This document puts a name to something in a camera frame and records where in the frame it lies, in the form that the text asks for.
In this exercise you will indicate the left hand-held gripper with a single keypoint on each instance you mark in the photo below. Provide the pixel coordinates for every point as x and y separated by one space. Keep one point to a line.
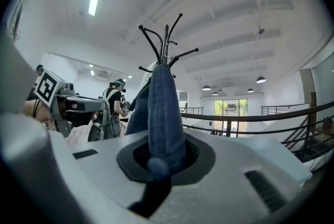
78 104

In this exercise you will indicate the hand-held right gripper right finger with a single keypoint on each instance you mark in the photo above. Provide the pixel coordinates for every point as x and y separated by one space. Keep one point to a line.
229 165

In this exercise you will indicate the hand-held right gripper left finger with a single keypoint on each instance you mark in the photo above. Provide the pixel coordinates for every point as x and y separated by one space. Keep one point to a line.
104 160

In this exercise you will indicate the dark blue cloth garment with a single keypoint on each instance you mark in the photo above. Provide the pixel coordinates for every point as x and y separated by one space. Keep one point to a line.
164 113

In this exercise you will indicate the black metal coat rack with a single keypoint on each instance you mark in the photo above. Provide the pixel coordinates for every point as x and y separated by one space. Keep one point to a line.
164 45

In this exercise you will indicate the person's left forearm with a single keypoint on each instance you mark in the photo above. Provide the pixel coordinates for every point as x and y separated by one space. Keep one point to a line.
31 110

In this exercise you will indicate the white coat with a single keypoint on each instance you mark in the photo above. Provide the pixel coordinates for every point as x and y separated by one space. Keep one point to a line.
147 76

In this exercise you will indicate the black metal railing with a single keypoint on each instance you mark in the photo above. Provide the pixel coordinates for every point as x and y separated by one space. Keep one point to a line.
229 129

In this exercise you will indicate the glass entrance door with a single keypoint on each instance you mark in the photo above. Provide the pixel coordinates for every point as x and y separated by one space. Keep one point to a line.
231 113

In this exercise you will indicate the dark bag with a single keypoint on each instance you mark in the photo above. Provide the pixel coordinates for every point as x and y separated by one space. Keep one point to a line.
328 126

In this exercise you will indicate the brown wooden panel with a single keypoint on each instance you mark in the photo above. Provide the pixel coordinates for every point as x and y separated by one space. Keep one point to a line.
306 87

